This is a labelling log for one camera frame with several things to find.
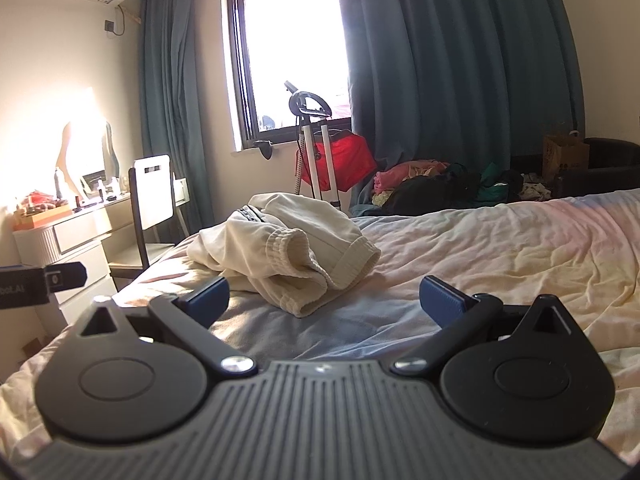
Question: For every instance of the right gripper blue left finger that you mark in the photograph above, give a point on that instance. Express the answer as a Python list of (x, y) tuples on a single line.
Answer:
[(187, 320)]

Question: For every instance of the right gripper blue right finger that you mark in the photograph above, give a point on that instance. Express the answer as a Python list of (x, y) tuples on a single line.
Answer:
[(461, 318)]

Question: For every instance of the cream white zip jacket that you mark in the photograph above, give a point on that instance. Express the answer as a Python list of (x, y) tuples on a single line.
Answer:
[(296, 252)]

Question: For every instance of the pile of clothes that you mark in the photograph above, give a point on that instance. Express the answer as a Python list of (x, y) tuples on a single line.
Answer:
[(425, 186)]

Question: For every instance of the white dresser with drawers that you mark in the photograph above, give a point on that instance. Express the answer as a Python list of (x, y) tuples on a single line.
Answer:
[(78, 237)]

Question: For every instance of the orange tray with items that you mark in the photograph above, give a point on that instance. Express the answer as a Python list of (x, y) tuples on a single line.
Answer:
[(38, 209)]

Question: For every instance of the pink white bed sheet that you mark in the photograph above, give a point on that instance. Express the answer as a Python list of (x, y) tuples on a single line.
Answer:
[(524, 401)]

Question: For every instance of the white back dark chair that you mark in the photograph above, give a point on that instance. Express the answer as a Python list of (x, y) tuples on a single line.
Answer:
[(152, 200)]

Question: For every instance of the vanity mirror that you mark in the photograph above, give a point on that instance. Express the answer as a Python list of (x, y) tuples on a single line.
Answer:
[(87, 167)]

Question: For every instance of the red bag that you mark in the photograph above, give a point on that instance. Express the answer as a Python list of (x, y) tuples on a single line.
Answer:
[(352, 161)]

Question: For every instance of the dark armchair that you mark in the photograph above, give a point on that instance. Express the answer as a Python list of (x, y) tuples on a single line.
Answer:
[(614, 165)]

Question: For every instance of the large teal curtain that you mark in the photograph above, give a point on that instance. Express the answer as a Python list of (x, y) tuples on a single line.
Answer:
[(478, 82)]

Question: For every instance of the dark framed window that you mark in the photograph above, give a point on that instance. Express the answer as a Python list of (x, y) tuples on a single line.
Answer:
[(278, 42)]

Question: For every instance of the teal curtain left of window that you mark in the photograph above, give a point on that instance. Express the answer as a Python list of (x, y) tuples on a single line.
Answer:
[(170, 108)]

